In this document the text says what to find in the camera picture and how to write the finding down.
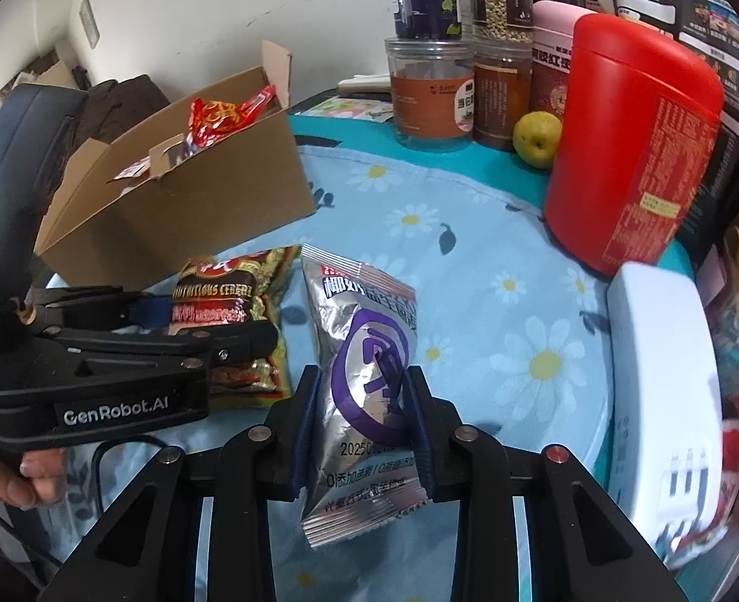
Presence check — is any light blue floral cloth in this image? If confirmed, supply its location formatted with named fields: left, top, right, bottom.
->
left=31, top=144, right=615, bottom=602

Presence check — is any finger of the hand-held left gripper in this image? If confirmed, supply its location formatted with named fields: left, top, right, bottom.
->
left=31, top=286, right=176, bottom=335
left=50, top=323, right=281, bottom=391

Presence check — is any orange powder jar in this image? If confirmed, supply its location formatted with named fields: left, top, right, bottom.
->
left=385, top=38, right=477, bottom=153

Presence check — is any black cable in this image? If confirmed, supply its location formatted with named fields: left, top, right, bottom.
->
left=31, top=439, right=163, bottom=568

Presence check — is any dark red gold packet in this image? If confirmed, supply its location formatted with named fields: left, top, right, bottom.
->
left=172, top=246, right=301, bottom=397

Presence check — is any white flat box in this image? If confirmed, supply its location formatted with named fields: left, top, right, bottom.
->
left=337, top=72, right=396, bottom=96

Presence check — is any red yellow snack packet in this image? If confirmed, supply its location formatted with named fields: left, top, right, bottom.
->
left=188, top=84, right=279, bottom=150

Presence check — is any printed paper sheet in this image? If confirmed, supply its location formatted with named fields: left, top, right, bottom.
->
left=291, top=93, right=399, bottom=121

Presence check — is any yellow-green fruit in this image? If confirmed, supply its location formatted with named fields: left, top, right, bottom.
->
left=512, top=111, right=564, bottom=170

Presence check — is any silver purple packet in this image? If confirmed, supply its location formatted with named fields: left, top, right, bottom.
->
left=299, top=243, right=426, bottom=551

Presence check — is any person's left hand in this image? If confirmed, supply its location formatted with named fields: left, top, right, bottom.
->
left=0, top=435, right=67, bottom=511

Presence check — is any black printed pouch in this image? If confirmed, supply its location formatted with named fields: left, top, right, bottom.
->
left=608, top=0, right=739, bottom=258

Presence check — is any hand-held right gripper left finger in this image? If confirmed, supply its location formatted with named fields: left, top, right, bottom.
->
left=37, top=364, right=320, bottom=602

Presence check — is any white power strip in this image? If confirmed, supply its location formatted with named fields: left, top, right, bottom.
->
left=604, top=262, right=726, bottom=571

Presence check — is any teal cloth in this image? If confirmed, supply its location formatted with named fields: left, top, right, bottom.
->
left=285, top=106, right=699, bottom=496

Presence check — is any brown cardboard box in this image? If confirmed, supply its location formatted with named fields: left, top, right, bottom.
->
left=34, top=39, right=317, bottom=289

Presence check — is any framed wall picture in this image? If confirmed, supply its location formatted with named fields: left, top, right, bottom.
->
left=79, top=0, right=100, bottom=48

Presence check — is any brown quilted jacket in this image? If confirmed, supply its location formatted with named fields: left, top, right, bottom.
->
left=84, top=74, right=171, bottom=123

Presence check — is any brown powder jar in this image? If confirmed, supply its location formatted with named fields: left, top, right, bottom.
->
left=471, top=41, right=534, bottom=153

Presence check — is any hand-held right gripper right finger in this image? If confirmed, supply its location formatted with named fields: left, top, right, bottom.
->
left=401, top=365, right=687, bottom=602

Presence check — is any pink bottle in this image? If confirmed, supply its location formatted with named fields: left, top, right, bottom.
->
left=529, top=1, right=599, bottom=129

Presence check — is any red canister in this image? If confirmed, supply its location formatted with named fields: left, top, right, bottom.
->
left=543, top=13, right=725, bottom=278

